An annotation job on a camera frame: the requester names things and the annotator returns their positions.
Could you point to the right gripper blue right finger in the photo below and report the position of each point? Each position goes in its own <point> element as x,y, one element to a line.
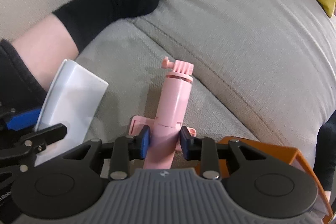
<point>185,143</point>

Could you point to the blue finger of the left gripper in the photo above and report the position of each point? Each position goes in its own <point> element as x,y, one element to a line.
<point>46,136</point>
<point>23,119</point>

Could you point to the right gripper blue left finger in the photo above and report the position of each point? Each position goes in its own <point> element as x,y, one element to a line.
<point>144,137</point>

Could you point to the pink selfie stick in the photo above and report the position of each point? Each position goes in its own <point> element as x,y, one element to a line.
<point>168,121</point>

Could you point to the orange cardboard box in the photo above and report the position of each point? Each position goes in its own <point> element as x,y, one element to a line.
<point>272,182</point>

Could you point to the beige fabric sofa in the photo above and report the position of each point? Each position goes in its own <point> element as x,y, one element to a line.
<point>263,69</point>

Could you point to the person right leg black sock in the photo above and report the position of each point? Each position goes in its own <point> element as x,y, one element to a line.
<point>324,166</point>

